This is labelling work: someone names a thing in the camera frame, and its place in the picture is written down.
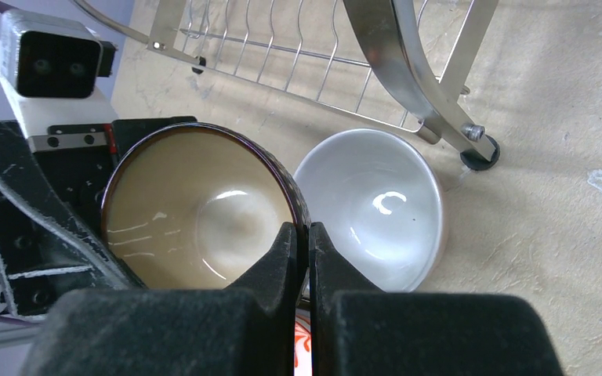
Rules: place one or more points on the plain white bottom bowl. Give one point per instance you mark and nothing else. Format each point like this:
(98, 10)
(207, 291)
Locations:
(381, 204)

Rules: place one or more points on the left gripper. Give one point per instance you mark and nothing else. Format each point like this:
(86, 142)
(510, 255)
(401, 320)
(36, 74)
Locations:
(62, 207)

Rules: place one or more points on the red floral pattern bowl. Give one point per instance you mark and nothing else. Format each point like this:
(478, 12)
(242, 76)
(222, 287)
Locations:
(302, 344)

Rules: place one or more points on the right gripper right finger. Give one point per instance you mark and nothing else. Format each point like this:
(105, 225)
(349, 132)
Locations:
(358, 329)

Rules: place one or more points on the steel two-tier dish rack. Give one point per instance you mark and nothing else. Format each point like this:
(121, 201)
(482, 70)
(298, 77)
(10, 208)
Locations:
(361, 59)

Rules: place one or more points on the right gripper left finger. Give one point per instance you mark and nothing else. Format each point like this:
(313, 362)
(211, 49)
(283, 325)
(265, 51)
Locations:
(246, 328)

